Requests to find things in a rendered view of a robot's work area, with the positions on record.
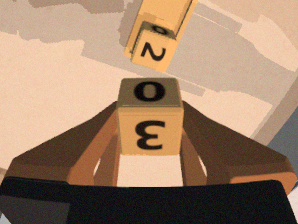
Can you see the tan number cube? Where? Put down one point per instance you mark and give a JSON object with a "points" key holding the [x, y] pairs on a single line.
{"points": [[149, 113], [153, 47]]}

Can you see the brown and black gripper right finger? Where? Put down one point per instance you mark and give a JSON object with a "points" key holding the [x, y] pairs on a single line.
{"points": [[228, 156]]}

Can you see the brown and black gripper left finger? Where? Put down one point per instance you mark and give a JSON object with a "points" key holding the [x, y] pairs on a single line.
{"points": [[73, 155]]}

